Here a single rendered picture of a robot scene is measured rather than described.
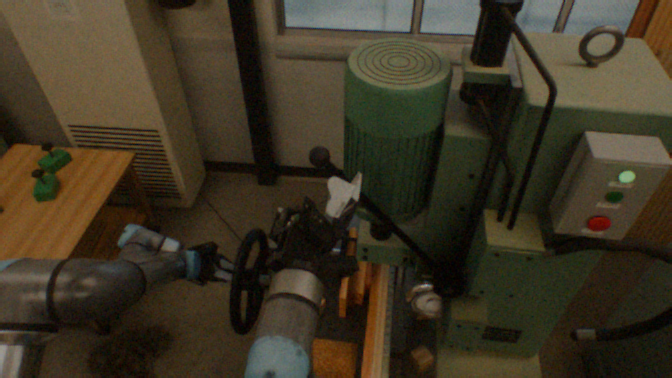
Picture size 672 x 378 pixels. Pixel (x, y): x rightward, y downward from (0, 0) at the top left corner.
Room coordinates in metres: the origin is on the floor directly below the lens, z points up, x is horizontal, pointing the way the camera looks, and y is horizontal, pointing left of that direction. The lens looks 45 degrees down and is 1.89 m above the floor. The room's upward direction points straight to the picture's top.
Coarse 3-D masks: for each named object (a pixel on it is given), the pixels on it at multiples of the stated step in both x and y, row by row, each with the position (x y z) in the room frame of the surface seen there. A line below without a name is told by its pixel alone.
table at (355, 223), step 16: (352, 224) 0.85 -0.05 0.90; (336, 288) 0.64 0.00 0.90; (336, 304) 0.60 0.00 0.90; (368, 304) 0.60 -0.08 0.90; (320, 320) 0.56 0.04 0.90; (336, 320) 0.56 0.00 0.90; (352, 320) 0.56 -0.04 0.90; (320, 336) 0.52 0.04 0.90; (336, 336) 0.52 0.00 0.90; (352, 336) 0.52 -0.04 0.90
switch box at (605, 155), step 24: (600, 144) 0.50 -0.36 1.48; (624, 144) 0.50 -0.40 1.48; (648, 144) 0.50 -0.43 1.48; (576, 168) 0.50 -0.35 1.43; (600, 168) 0.47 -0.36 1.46; (624, 168) 0.47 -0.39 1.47; (648, 168) 0.46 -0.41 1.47; (576, 192) 0.47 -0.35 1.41; (600, 192) 0.47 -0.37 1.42; (624, 192) 0.46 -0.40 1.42; (648, 192) 0.46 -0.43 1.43; (552, 216) 0.50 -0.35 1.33; (576, 216) 0.47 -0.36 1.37; (624, 216) 0.46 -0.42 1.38
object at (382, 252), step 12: (360, 228) 0.70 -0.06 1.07; (408, 228) 0.70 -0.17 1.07; (360, 240) 0.66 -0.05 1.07; (372, 240) 0.66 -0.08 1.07; (396, 240) 0.66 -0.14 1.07; (360, 252) 0.65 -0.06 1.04; (372, 252) 0.65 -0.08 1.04; (384, 252) 0.64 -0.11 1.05; (396, 252) 0.64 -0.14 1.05; (408, 252) 0.64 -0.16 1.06; (396, 264) 0.64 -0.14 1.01
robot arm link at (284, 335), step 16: (272, 304) 0.32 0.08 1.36; (288, 304) 0.32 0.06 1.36; (304, 304) 0.32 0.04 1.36; (272, 320) 0.30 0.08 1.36; (288, 320) 0.30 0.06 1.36; (304, 320) 0.30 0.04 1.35; (256, 336) 0.28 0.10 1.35; (272, 336) 0.27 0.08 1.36; (288, 336) 0.28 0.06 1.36; (304, 336) 0.28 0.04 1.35; (256, 352) 0.26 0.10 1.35; (272, 352) 0.26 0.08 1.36; (288, 352) 0.26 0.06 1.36; (304, 352) 0.26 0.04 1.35; (256, 368) 0.24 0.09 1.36; (272, 368) 0.24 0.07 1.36; (288, 368) 0.24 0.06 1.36; (304, 368) 0.25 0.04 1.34
